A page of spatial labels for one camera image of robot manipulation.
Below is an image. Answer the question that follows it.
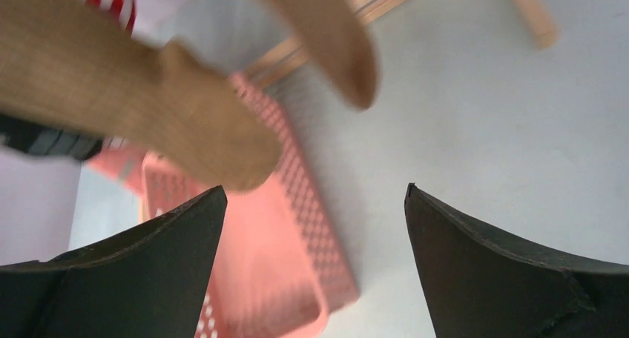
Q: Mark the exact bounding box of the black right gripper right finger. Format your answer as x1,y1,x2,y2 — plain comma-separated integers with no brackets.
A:
404,184,628,337

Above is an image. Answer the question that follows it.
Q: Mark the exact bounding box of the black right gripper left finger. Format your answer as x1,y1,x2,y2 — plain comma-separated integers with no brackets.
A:
1,187,227,337

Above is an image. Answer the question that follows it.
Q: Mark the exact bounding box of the wooden hanger rack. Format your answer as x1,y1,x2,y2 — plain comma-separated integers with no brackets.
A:
244,0,559,87

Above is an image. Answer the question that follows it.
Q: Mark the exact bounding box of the pink plastic basket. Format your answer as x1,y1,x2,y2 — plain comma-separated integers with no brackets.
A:
88,72,360,338

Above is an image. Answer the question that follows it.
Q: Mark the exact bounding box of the tan long sock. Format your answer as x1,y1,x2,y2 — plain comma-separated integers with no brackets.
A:
253,0,379,110
1,0,282,190

